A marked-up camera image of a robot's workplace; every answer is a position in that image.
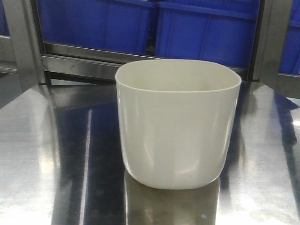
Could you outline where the blue crate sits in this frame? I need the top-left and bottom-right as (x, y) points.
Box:
(155, 0), (260, 68)
(37, 0), (157, 54)

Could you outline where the blue crate behind right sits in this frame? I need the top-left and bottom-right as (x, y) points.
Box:
(155, 0), (260, 68)

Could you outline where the white plastic bin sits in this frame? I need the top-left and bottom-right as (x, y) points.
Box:
(115, 59), (241, 190)

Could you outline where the stainless steel shelf frame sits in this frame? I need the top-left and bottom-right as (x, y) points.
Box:
(0, 0), (300, 108)

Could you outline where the blue crate behind left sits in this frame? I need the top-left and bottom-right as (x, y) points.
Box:
(37, 0), (157, 54)

